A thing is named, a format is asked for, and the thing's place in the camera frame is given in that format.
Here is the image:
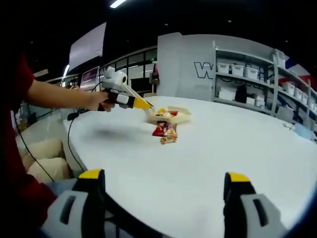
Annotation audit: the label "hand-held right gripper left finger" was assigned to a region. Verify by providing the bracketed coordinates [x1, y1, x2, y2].
[41, 168, 109, 238]

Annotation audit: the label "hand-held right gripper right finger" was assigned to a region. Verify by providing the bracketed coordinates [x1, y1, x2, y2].
[222, 171, 289, 238]

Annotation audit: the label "beige food tongs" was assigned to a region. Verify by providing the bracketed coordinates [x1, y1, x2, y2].
[125, 83, 157, 118]

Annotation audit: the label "red food packet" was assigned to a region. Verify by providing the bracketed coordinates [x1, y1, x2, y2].
[152, 121, 168, 137]

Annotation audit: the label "brown food packet purple label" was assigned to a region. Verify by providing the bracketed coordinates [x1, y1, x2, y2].
[164, 123, 179, 139]

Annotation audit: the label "beige hexagonal container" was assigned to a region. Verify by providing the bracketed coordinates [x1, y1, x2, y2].
[145, 105, 192, 125]

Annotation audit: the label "person's left hand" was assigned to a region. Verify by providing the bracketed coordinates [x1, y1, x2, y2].
[88, 90, 116, 113]

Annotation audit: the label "purple lit monitor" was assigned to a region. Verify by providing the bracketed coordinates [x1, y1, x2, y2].
[81, 66, 100, 89]

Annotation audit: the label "dark monitor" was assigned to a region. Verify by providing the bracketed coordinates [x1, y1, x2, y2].
[130, 77, 151, 94]

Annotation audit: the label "person's blue trousers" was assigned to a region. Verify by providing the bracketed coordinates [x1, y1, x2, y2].
[44, 178, 80, 193]

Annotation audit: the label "red hanging garment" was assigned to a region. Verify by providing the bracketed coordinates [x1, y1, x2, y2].
[150, 63, 160, 85]

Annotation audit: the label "hanging white screen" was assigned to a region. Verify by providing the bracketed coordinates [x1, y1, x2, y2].
[68, 21, 107, 71]

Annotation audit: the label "beige cushion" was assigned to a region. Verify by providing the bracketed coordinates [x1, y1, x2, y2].
[18, 138, 64, 160]
[26, 157, 72, 183]

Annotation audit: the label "long ceiling light strip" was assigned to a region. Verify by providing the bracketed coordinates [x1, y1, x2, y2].
[109, 0, 129, 8]

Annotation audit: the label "blue box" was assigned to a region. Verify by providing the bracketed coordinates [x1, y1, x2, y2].
[294, 123, 317, 142]

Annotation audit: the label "black bag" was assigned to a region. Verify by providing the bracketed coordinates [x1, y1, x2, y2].
[234, 84, 248, 103]

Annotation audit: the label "row of white storage bins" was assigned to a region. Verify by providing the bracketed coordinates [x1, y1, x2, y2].
[216, 61, 317, 113]

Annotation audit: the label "grey metal shelving rack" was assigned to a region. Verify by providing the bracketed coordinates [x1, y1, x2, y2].
[212, 41, 317, 124]

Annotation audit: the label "red and blue flag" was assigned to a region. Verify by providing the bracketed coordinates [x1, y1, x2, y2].
[284, 55, 310, 76]

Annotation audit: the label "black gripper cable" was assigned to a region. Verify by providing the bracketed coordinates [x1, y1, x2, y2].
[11, 111, 54, 182]
[66, 81, 105, 172]

